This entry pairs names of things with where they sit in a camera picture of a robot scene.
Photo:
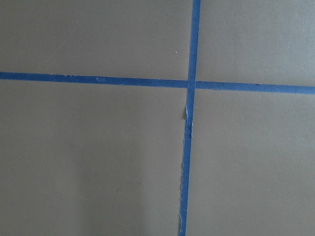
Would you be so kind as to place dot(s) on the brown paper table cover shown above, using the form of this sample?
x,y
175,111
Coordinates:
x,y
157,117

